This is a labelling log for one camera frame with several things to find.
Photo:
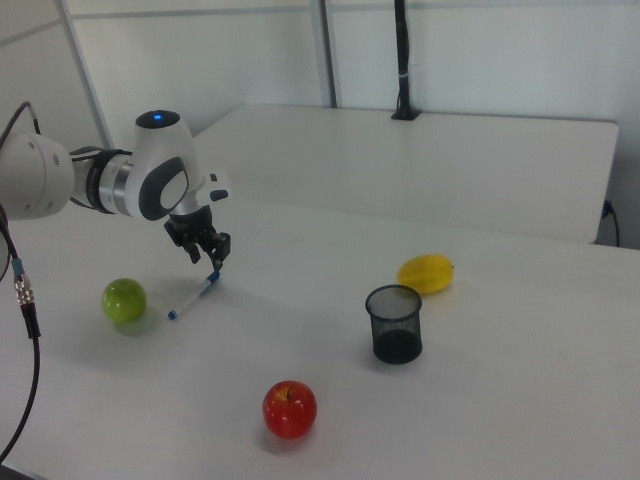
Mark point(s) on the yellow toy starfruit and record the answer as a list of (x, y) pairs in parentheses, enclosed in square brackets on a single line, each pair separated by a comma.
[(425, 274)]

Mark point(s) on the white marker pen blue cap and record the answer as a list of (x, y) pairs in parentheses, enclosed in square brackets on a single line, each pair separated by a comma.
[(192, 300)]

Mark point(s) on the green toy apple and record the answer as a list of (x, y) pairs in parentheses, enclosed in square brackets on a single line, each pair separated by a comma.
[(124, 300)]

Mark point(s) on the red toy apple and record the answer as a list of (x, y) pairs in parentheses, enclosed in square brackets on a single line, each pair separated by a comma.
[(290, 412)]

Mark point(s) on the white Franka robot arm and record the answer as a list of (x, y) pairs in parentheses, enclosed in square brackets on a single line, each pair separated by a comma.
[(160, 150)]

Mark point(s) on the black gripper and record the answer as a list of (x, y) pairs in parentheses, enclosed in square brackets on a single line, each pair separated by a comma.
[(197, 227)]

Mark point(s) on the black camera pole with base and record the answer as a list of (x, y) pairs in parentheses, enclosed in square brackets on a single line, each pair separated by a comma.
[(403, 65)]

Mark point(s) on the black mesh pen cup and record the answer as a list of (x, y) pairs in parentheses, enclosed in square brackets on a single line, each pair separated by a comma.
[(396, 330)]

